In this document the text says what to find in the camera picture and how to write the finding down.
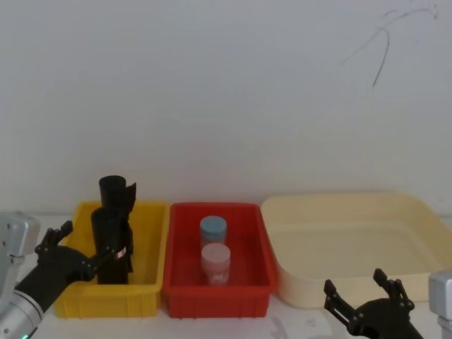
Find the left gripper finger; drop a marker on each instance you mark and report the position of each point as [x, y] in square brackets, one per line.
[95, 263]
[53, 236]

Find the red plastic bin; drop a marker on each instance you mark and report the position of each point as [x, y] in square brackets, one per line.
[183, 293]

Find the yellow plastic bin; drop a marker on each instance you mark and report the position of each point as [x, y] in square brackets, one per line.
[148, 247]

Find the black bag roll with label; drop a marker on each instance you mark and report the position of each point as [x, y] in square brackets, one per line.
[109, 233]

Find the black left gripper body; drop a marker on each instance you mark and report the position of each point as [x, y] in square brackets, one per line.
[56, 268]

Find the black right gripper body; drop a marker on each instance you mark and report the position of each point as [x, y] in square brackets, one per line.
[383, 319]

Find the clear jar with pink lid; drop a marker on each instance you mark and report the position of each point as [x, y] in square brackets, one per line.
[215, 261]

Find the cream plastic tray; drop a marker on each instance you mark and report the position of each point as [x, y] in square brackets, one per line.
[339, 247]

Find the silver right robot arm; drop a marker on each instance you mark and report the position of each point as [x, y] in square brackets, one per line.
[440, 293]

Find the plain black bag roll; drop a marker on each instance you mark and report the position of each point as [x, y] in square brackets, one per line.
[114, 194]

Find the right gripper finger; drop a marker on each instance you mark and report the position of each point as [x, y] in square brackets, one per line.
[339, 303]
[395, 287]

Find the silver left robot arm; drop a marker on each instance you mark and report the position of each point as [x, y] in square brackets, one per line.
[14, 229]

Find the clear jar with blue lid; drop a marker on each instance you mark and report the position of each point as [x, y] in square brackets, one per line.
[213, 229]

